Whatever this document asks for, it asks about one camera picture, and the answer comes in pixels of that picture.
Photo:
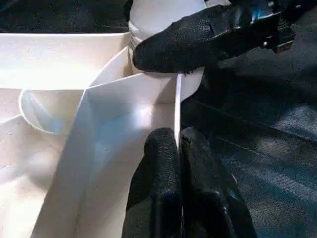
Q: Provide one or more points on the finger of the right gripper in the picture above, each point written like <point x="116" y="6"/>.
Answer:
<point x="198" y="42"/>

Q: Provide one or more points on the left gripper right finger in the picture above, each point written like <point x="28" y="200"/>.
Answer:
<point x="213" y="198"/>

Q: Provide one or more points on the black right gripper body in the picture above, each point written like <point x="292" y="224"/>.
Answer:
<point x="277" y="22"/>

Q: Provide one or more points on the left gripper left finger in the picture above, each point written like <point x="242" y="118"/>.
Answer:
<point x="158" y="193"/>

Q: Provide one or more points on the white plastic table leg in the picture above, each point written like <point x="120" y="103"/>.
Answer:
<point x="158" y="12"/>

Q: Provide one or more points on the black work mat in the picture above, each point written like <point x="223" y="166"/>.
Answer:
<point x="267" y="148"/>

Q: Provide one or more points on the white plastic table top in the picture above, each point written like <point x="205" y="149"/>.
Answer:
<point x="49" y="99"/>

